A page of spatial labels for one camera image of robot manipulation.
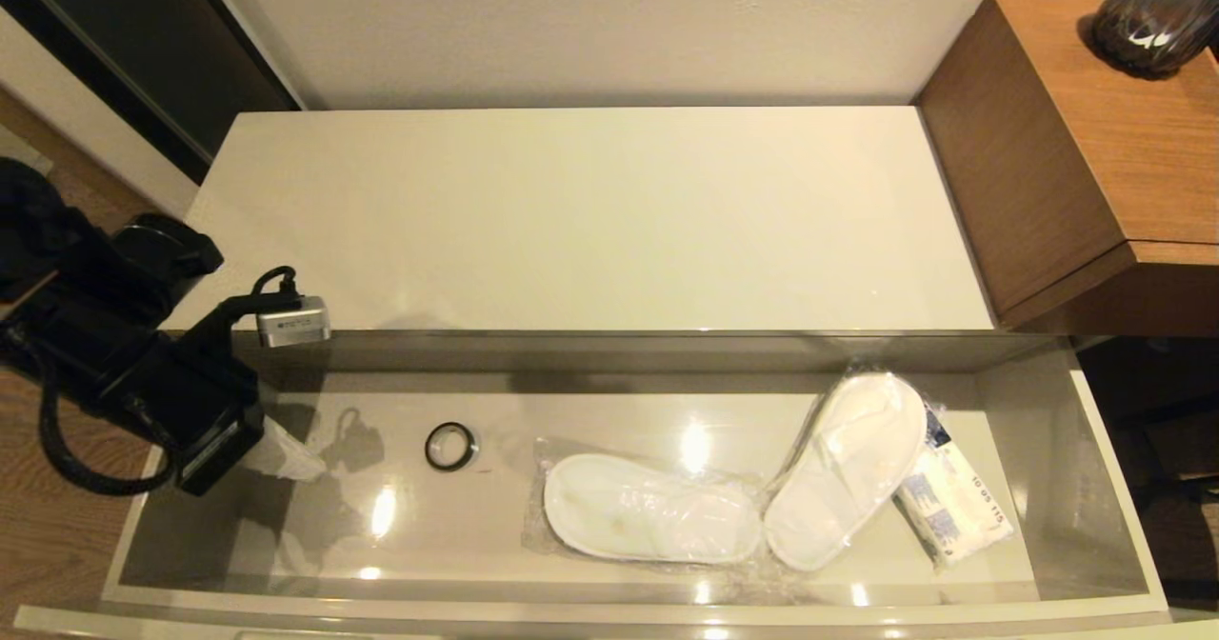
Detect white door frame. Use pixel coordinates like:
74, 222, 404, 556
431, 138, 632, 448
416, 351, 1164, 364
0, 2, 206, 217

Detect white slippers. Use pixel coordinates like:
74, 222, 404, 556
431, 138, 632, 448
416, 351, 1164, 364
762, 364, 944, 574
522, 435, 768, 570

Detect dark ribbed glass vase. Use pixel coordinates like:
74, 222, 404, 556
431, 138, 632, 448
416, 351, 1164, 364
1089, 0, 1219, 81

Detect white packet with blue print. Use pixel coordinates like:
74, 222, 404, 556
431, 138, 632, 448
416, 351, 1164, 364
893, 410, 1016, 570

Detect black sliding door panel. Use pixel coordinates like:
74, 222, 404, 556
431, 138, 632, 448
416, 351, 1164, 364
0, 0, 304, 186

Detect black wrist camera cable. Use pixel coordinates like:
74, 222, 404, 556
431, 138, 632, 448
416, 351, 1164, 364
250, 266, 302, 303

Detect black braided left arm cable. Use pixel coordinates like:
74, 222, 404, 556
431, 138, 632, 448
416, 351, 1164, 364
36, 364, 177, 496

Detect black tape roll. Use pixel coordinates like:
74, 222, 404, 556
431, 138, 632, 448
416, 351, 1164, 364
425, 421, 479, 472

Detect brown wooden side cabinet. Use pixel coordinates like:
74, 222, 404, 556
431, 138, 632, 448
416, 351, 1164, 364
914, 0, 1219, 331

